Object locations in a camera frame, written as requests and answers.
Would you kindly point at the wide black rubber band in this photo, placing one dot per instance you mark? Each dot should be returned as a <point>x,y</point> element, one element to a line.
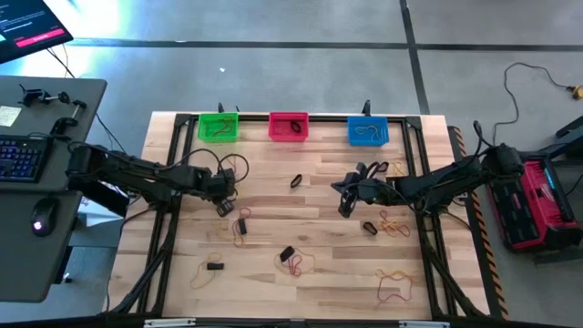
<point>286,253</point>
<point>296,126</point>
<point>384,166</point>
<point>373,231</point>
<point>293,183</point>
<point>215,266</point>
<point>242,226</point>

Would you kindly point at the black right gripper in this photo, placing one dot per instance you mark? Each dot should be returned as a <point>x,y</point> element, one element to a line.
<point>373,190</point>

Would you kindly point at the green plastic basket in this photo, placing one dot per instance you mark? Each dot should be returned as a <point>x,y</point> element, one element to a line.
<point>205,134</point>

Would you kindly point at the black table edge clamp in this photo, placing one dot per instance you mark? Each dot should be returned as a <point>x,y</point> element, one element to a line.
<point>366,107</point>
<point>221,108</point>

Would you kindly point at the black keyboard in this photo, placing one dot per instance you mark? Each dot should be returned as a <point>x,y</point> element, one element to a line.
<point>23,159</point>

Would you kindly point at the black screw clamp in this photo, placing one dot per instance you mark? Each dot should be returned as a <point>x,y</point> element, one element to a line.
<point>34,97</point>
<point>64,123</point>

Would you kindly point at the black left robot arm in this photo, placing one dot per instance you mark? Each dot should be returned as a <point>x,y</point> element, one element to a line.
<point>136,175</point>

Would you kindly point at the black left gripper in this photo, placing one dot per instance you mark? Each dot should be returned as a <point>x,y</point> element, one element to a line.
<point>223,182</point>

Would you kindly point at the red rubber band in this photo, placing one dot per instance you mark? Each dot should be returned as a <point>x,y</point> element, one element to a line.
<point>224,127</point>
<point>379,296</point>
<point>234,234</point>
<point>296,269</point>
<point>233,160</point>
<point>381,214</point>

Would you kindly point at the red plastic basket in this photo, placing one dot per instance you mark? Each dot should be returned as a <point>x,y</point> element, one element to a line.
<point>280,132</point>

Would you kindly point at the pale yellow sticky note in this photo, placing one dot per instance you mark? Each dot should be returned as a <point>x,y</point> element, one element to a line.
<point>9,116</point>

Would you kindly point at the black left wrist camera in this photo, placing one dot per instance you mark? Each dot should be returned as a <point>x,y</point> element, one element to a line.
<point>225,208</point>

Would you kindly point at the black equipment stand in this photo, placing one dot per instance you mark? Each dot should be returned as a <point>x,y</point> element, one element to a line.
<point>571,130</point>

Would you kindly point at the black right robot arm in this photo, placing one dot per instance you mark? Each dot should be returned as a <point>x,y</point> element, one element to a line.
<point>437,182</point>

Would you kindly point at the black orange striped edge strip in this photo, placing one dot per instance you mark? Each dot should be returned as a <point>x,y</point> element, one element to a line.
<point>485,241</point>

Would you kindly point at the black angled bracket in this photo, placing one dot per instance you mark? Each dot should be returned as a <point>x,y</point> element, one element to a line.
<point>98,198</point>

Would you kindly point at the silver metal bracket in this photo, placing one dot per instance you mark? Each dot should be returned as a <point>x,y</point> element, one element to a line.
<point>169,323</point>
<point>423,324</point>

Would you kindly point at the black computer mouse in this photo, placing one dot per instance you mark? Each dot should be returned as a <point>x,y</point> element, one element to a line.
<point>43,218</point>

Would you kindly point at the blue plastic basket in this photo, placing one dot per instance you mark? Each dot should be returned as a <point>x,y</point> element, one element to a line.
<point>360,139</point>

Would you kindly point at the dark computer monitor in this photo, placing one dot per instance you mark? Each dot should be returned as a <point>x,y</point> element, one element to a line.
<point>27,27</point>

